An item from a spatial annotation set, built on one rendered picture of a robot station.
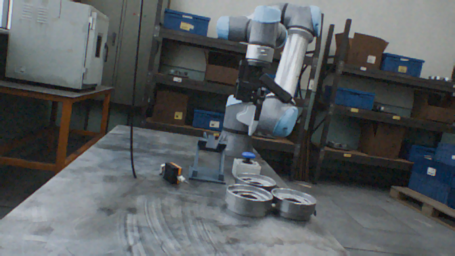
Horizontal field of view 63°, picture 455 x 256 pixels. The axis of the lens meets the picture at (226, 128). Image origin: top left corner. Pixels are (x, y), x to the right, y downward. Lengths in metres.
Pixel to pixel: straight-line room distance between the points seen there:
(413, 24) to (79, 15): 4.30
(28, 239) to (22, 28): 2.60
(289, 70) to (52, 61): 2.05
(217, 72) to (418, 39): 2.86
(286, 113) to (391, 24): 4.38
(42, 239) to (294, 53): 1.10
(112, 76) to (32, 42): 1.74
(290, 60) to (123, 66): 3.42
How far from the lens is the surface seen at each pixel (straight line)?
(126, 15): 4.71
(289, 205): 0.84
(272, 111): 1.35
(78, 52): 3.01
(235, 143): 1.39
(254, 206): 0.80
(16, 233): 0.65
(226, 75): 4.35
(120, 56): 4.68
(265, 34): 1.06
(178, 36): 4.28
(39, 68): 3.10
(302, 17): 1.51
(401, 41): 5.69
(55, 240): 0.63
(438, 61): 5.99
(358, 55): 4.81
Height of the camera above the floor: 1.08
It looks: 7 degrees down
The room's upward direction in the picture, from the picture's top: 10 degrees clockwise
